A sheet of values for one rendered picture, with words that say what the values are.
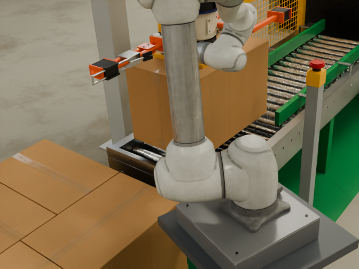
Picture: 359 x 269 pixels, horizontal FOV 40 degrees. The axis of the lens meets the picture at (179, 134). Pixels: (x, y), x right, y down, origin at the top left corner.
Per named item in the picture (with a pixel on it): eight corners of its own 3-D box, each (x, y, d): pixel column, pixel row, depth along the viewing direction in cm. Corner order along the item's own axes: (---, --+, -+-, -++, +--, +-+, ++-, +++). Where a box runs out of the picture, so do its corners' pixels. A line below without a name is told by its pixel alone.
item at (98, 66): (106, 69, 197) (104, 57, 194) (119, 73, 193) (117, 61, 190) (90, 77, 191) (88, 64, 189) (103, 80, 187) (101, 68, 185)
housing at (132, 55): (129, 60, 205) (128, 49, 203) (141, 63, 201) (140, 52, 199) (117, 65, 200) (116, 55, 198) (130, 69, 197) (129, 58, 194)
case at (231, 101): (207, 94, 286) (204, 26, 266) (266, 112, 263) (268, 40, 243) (133, 138, 248) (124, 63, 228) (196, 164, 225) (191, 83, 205)
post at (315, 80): (299, 230, 281) (312, 65, 231) (311, 234, 278) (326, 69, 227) (294, 236, 277) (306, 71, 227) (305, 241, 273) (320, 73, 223)
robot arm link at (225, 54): (209, 72, 200) (223, 45, 203) (241, 80, 192) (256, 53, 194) (198, 57, 192) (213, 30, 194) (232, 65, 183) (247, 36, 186)
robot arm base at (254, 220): (299, 203, 170) (300, 190, 167) (254, 234, 159) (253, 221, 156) (261, 180, 183) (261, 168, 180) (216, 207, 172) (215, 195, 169)
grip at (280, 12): (275, 16, 241) (275, 6, 239) (291, 18, 237) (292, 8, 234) (266, 21, 236) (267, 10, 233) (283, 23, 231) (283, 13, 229)
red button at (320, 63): (312, 65, 231) (313, 57, 229) (327, 69, 227) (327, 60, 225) (305, 71, 227) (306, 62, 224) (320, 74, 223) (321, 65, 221)
